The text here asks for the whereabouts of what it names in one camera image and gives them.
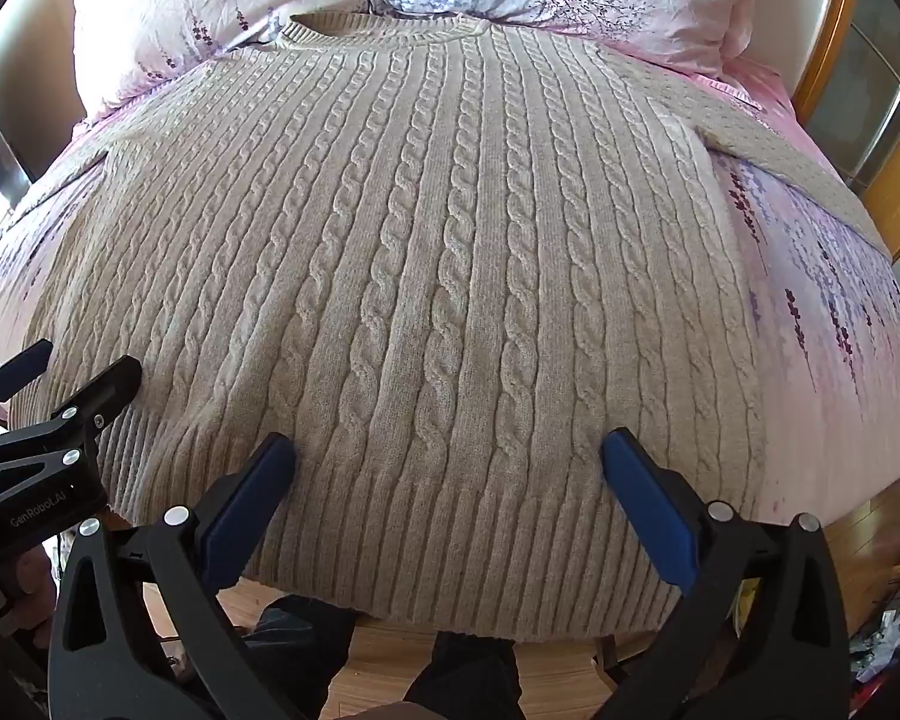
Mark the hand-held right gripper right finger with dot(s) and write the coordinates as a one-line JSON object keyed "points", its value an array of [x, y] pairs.
{"points": [[649, 517]]}

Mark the person's right leg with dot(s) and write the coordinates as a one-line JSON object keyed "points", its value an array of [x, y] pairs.
{"points": [[465, 679]]}

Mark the person's left hand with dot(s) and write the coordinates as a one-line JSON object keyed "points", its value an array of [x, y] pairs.
{"points": [[34, 589]]}

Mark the pink floral bed sheet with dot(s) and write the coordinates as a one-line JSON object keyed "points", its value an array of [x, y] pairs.
{"points": [[832, 360]]}

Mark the person's leg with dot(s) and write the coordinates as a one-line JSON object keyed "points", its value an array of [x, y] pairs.
{"points": [[465, 679], [300, 637]]}

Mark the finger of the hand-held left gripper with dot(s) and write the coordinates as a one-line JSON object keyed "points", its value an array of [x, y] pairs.
{"points": [[101, 394], [16, 379]]}

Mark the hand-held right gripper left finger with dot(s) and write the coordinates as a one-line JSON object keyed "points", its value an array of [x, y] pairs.
{"points": [[246, 514]]}

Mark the wooden framed glass door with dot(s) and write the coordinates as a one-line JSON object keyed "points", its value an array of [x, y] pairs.
{"points": [[862, 67]]}

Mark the person's left leg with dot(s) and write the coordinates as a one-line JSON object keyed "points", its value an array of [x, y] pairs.
{"points": [[300, 637]]}

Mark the pile of colourful clutter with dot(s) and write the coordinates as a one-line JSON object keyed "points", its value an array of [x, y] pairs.
{"points": [[892, 637]]}

